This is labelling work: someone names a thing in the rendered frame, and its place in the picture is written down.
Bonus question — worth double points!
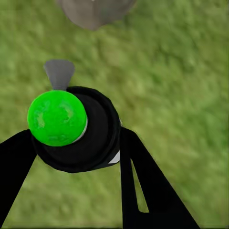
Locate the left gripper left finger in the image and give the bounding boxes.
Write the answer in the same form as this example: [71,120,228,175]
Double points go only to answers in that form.
[0,129,37,229]

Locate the pesticide atomizer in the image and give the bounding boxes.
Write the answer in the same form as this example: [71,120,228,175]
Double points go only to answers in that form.
[27,59,123,174]

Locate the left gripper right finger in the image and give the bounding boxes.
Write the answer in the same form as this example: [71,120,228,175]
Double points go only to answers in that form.
[119,127,200,229]

